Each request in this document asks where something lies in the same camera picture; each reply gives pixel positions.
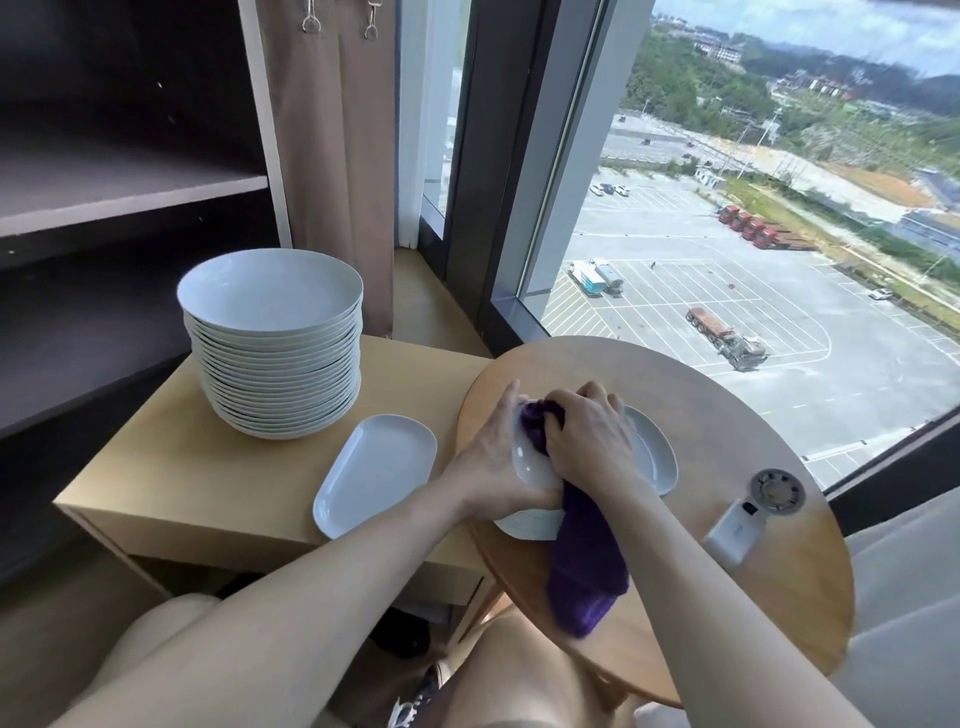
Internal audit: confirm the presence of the person's right leg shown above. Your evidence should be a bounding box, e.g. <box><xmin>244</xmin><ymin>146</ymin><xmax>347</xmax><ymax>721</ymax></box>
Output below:
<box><xmin>438</xmin><ymin>606</ymin><xmax>627</xmax><ymax>728</ymax></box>

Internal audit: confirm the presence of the person's left forearm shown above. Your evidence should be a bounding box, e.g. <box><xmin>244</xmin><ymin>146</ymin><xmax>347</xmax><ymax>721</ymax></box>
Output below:
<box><xmin>46</xmin><ymin>459</ymin><xmax>498</xmax><ymax>728</ymax></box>

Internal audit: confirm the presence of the person's left hand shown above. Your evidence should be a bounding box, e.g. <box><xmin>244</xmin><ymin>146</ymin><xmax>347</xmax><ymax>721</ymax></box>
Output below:
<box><xmin>441</xmin><ymin>378</ymin><xmax>565</xmax><ymax>520</ymax></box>

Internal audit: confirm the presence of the black object under cabinet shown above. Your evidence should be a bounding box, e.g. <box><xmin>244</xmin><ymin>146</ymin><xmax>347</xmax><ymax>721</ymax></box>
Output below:
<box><xmin>371</xmin><ymin>606</ymin><xmax>435</xmax><ymax>663</ymax></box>

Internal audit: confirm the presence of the white handheld fan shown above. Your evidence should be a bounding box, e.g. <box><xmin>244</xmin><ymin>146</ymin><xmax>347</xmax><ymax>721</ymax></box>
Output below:
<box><xmin>702</xmin><ymin>468</ymin><xmax>807</xmax><ymax>570</ymax></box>

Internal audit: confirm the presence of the light wooden side cabinet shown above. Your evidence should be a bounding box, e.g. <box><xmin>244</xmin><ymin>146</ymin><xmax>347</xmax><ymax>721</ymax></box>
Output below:
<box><xmin>52</xmin><ymin>334</ymin><xmax>498</xmax><ymax>624</ymax></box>

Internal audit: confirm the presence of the dark window frame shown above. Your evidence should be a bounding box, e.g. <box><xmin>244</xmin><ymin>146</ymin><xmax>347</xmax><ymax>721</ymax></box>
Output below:
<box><xmin>416</xmin><ymin>0</ymin><xmax>610</xmax><ymax>358</ymax></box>

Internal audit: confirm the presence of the white oblong plate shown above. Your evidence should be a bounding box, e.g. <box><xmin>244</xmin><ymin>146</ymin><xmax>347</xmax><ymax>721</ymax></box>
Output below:
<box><xmin>312</xmin><ymin>414</ymin><xmax>439</xmax><ymax>540</ymax></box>

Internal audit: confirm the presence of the white oval plate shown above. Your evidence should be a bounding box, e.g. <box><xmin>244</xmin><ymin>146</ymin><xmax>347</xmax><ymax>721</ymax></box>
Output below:
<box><xmin>492</xmin><ymin>405</ymin><xmax>681</xmax><ymax>543</ymax></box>

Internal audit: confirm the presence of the person's left leg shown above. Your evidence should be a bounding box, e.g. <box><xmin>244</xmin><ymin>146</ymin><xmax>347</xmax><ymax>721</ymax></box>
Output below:
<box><xmin>96</xmin><ymin>592</ymin><xmax>230</xmax><ymax>728</ymax></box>

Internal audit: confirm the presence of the purple cleaning cloth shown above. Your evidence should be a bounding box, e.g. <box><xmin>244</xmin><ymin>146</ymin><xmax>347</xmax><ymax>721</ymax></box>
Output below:
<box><xmin>519</xmin><ymin>399</ymin><xmax>631</xmax><ymax>641</ymax></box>

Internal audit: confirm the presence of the person's leg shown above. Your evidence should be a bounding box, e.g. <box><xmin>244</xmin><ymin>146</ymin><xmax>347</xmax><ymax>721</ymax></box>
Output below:
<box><xmin>438</xmin><ymin>606</ymin><xmax>627</xmax><ymax>728</ymax></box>
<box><xmin>96</xmin><ymin>592</ymin><xmax>230</xmax><ymax>728</ymax></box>

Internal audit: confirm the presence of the dark shelf unit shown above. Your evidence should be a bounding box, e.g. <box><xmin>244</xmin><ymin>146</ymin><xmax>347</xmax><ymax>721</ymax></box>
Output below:
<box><xmin>0</xmin><ymin>0</ymin><xmax>295</xmax><ymax>586</ymax></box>

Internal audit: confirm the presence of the brown curtain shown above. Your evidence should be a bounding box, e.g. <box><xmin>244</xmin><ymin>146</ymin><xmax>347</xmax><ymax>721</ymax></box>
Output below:
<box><xmin>253</xmin><ymin>0</ymin><xmax>397</xmax><ymax>339</ymax></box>

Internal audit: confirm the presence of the person's right forearm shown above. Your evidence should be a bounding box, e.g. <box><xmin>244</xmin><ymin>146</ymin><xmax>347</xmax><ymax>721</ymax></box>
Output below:
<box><xmin>576</xmin><ymin>474</ymin><xmax>760</xmax><ymax>728</ymax></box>

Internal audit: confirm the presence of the stack of white round plates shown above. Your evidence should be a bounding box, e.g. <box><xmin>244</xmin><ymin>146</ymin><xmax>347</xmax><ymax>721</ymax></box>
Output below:
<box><xmin>176</xmin><ymin>248</ymin><xmax>366</xmax><ymax>441</ymax></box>

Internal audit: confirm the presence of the small white bowl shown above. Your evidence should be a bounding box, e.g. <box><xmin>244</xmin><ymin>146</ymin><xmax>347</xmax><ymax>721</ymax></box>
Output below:
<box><xmin>510</xmin><ymin>408</ymin><xmax>565</xmax><ymax>495</ymax></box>

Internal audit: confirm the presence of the person's right hand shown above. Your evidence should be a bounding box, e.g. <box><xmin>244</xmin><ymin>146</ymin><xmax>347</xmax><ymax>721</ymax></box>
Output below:
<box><xmin>542</xmin><ymin>381</ymin><xmax>648</xmax><ymax>505</ymax></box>

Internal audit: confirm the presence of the grey upholstered seat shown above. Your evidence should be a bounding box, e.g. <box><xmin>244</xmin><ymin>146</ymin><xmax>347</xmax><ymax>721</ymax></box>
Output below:
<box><xmin>843</xmin><ymin>486</ymin><xmax>960</xmax><ymax>728</ymax></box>

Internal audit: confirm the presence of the black and white shoe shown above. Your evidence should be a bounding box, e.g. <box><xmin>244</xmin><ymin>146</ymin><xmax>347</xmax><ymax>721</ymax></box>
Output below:
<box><xmin>387</xmin><ymin>660</ymin><xmax>455</xmax><ymax>728</ymax></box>

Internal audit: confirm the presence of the round wooden table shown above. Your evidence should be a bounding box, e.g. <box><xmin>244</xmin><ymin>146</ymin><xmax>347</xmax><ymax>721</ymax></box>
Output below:
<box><xmin>454</xmin><ymin>335</ymin><xmax>856</xmax><ymax>710</ymax></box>

